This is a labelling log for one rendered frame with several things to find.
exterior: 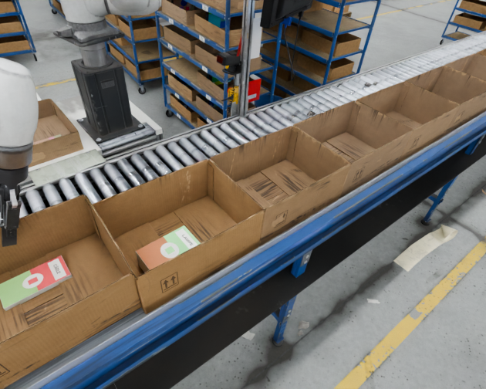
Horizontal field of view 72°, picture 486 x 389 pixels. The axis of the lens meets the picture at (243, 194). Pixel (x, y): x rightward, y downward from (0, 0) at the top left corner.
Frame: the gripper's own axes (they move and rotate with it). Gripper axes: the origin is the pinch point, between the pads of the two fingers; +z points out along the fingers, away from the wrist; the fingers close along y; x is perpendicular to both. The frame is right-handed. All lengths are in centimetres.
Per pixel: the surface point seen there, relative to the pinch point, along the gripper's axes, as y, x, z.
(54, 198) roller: 45, -24, 25
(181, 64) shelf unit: 181, -159, -1
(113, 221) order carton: -0.2, -26.4, 1.9
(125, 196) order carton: -0.1, -28.6, -6.8
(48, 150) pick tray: 71, -28, 18
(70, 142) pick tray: 71, -37, 14
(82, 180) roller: 49, -36, 21
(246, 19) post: 57, -104, -58
